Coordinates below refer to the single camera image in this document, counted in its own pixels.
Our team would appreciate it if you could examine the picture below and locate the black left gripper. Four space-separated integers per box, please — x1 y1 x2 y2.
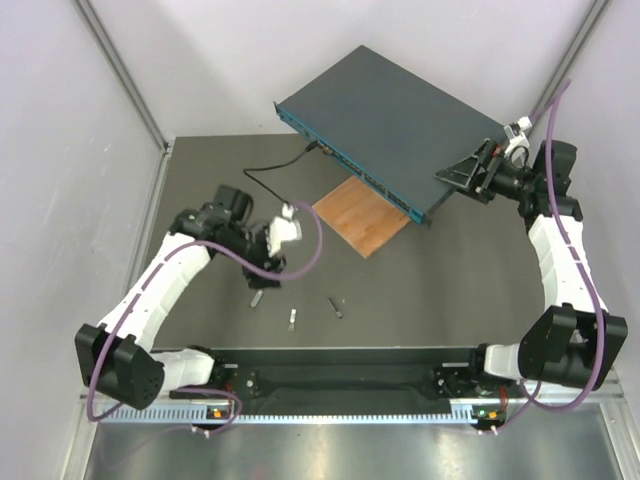
219 225 287 290

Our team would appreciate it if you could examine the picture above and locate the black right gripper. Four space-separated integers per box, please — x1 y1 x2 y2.
435 140 537 205

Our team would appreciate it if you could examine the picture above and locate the silver sfp module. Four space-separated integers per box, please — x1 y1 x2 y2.
288 308 297 332
250 290 264 309

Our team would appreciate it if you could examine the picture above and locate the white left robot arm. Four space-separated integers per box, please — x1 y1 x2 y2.
74 185 299 410

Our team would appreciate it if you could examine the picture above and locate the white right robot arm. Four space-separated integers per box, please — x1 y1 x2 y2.
435 140 628 396

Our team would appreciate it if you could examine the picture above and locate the wooden board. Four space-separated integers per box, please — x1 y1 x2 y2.
313 176 410 259

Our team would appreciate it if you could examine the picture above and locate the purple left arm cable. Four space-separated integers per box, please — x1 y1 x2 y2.
85 199 325 434

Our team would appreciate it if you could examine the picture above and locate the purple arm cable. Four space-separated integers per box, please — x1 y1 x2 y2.
492 78 609 435
85 199 325 434

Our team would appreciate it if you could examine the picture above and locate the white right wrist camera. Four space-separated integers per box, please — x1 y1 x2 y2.
503 116 532 158

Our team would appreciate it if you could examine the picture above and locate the dark blue network switch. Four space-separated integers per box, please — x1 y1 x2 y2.
275 45 503 224

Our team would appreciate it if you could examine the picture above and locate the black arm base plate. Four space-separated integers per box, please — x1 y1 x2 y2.
176 347 520 413

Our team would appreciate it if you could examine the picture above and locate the black ethernet cable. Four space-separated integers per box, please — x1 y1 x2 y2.
243 141 319 209

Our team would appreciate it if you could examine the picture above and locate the grey slotted cable duct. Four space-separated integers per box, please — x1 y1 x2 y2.
102 399 506 427

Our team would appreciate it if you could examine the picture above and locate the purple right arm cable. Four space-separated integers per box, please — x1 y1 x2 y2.
492 78 609 435

